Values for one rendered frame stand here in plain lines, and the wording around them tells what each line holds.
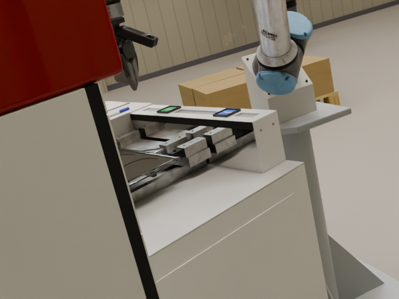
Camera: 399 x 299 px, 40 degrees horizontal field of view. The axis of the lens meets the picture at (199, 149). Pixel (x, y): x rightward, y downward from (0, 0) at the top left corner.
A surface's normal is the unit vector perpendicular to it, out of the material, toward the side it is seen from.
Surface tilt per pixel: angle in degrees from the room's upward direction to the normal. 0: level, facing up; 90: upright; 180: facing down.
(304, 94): 90
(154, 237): 0
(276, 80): 130
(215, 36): 90
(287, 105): 90
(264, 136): 90
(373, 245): 0
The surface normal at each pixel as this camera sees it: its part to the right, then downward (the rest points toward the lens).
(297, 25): 0.19, -0.58
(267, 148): 0.65, 0.09
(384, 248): -0.22, -0.93
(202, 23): 0.41, 0.19
